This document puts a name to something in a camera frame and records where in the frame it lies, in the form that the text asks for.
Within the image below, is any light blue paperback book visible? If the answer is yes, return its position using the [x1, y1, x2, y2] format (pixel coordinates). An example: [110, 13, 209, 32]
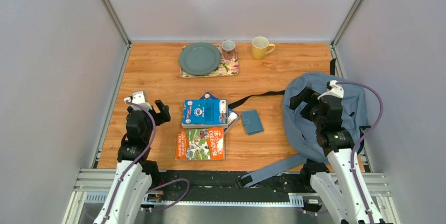
[181, 99, 229, 129]

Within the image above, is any blue fabric backpack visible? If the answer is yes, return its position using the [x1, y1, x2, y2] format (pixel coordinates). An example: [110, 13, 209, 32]
[235, 59, 370, 188]

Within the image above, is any orange treehouse book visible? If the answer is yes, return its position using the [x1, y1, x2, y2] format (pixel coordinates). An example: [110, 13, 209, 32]
[175, 128, 226, 160]

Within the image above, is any teal wallet notebook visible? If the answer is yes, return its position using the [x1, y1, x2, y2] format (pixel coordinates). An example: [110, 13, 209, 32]
[241, 110, 264, 135]

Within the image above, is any dark blue paperback book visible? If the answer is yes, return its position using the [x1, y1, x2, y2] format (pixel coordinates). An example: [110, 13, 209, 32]
[200, 92, 240, 134]

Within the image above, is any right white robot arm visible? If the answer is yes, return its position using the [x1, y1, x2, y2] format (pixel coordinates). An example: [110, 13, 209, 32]
[290, 80, 385, 223]

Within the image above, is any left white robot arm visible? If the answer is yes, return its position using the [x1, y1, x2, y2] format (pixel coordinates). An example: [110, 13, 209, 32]
[93, 91, 171, 223]

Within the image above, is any green ceramic plate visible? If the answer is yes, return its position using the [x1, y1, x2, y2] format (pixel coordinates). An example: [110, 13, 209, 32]
[178, 42, 221, 76]

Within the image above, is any yellow ceramic mug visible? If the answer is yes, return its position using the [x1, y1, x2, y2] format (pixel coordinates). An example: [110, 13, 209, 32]
[252, 36, 276, 60]

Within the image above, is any floral serving tray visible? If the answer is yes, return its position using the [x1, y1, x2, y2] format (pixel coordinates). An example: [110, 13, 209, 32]
[180, 43, 239, 78]

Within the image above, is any pink patterned mug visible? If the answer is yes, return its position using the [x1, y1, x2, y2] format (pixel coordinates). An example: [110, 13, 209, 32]
[221, 40, 237, 60]

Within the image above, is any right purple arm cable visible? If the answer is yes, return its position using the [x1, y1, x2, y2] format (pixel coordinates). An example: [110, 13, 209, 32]
[299, 80, 384, 224]

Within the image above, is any aluminium frame rail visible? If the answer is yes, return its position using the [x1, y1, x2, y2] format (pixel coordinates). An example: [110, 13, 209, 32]
[73, 169, 401, 223]

